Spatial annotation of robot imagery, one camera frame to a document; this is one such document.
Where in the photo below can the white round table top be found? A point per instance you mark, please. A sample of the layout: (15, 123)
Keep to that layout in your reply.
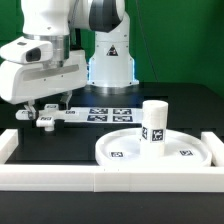
(129, 148)

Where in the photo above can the white marker sheet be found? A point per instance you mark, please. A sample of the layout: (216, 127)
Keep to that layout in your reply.
(103, 115)

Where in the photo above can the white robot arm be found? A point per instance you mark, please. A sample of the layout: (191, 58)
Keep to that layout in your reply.
(67, 45)

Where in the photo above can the white cross-shaped table base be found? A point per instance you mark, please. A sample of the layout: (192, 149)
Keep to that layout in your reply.
(46, 118)

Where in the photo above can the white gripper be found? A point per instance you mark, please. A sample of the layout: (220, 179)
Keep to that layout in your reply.
(20, 83)

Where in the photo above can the white U-shaped frame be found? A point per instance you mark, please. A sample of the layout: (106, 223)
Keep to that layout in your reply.
(100, 179)

